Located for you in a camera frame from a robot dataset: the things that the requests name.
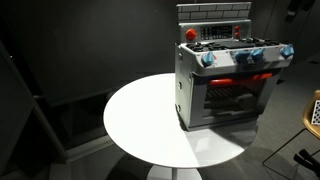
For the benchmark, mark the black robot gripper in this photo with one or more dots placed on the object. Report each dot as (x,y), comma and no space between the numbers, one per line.
(299,8)

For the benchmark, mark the blue stove knob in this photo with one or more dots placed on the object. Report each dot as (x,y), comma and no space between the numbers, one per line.
(208,59)
(287,51)
(258,54)
(242,57)

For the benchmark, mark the small red round button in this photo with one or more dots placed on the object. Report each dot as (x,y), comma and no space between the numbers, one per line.
(237,28)
(237,34)

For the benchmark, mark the large orange round button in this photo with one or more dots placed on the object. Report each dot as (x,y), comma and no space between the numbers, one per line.
(191,34)

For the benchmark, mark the grey toy stove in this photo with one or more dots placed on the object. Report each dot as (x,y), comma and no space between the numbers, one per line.
(193,100)

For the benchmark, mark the black white checkerboard sheet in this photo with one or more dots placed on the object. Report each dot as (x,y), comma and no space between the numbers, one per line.
(316,112)

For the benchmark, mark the black angular stand legs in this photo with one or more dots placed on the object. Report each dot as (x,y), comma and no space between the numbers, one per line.
(306,160)

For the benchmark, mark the white round pedestal table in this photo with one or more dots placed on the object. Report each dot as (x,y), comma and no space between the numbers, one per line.
(143,126)

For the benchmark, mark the dark low shelf frame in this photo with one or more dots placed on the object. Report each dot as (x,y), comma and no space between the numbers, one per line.
(50,110)

